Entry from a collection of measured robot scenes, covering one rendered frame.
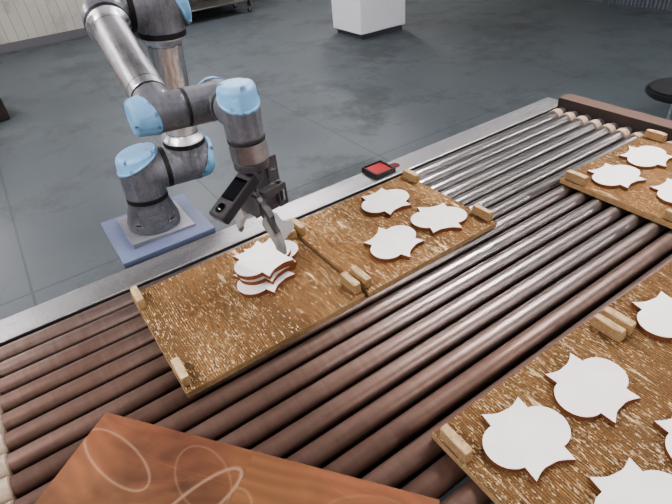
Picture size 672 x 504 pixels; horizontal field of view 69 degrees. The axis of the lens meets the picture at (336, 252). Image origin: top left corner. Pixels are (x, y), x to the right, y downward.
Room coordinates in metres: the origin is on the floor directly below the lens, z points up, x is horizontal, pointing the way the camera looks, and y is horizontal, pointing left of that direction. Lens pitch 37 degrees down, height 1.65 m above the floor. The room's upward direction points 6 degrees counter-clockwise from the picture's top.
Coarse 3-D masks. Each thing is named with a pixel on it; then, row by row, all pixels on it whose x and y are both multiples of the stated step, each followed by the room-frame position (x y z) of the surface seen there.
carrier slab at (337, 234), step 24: (408, 192) 1.20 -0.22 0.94; (432, 192) 1.19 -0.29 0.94; (312, 216) 1.13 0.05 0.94; (336, 216) 1.12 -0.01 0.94; (360, 216) 1.10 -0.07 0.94; (384, 216) 1.09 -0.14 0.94; (408, 216) 1.08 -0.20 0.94; (312, 240) 1.02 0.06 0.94; (336, 240) 1.01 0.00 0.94; (360, 240) 0.99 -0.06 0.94; (432, 240) 0.96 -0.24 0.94; (456, 240) 0.95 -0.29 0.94; (336, 264) 0.91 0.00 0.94; (360, 264) 0.90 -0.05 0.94; (384, 264) 0.89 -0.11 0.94; (408, 264) 0.88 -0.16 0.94; (384, 288) 0.82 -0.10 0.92
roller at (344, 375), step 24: (600, 216) 1.01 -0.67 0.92; (624, 216) 1.04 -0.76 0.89; (576, 240) 0.94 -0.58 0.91; (528, 264) 0.86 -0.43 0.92; (480, 288) 0.79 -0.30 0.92; (504, 288) 0.80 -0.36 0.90; (456, 312) 0.73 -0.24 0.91; (408, 336) 0.68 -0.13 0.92; (360, 360) 0.63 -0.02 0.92; (384, 360) 0.63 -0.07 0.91; (312, 384) 0.59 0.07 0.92; (336, 384) 0.58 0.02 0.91; (288, 408) 0.54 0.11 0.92; (312, 408) 0.55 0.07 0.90; (240, 432) 0.50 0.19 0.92; (264, 432) 0.50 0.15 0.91
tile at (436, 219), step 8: (424, 208) 1.09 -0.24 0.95; (432, 208) 1.09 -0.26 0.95; (440, 208) 1.08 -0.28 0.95; (448, 208) 1.08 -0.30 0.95; (456, 208) 1.08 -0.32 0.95; (416, 216) 1.06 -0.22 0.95; (424, 216) 1.05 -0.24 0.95; (432, 216) 1.05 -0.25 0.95; (440, 216) 1.05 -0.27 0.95; (448, 216) 1.04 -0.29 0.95; (456, 216) 1.04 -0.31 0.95; (464, 216) 1.03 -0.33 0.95; (416, 224) 1.02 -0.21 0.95; (424, 224) 1.02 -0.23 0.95; (432, 224) 1.01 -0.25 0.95; (440, 224) 1.01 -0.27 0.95; (448, 224) 1.01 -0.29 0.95; (456, 224) 1.00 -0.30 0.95; (432, 232) 0.99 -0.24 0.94; (440, 232) 0.99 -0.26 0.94
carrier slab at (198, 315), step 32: (224, 256) 0.99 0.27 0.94; (160, 288) 0.89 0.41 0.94; (192, 288) 0.88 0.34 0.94; (224, 288) 0.86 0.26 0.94; (288, 288) 0.84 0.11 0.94; (320, 288) 0.83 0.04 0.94; (160, 320) 0.78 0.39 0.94; (192, 320) 0.77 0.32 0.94; (224, 320) 0.76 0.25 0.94; (256, 320) 0.75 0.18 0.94; (288, 320) 0.74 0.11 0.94; (320, 320) 0.73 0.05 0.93; (192, 352) 0.68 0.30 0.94; (224, 352) 0.67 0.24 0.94; (256, 352) 0.66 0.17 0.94; (192, 384) 0.60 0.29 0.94
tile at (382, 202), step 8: (376, 192) 1.20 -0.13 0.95; (384, 192) 1.19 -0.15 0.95; (392, 192) 1.19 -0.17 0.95; (400, 192) 1.19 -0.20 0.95; (368, 200) 1.16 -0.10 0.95; (376, 200) 1.16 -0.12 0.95; (384, 200) 1.15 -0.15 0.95; (392, 200) 1.15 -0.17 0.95; (400, 200) 1.14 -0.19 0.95; (408, 200) 1.15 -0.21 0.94; (368, 208) 1.12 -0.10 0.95; (376, 208) 1.12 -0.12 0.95; (384, 208) 1.11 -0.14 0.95; (392, 208) 1.11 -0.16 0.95; (400, 208) 1.11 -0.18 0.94
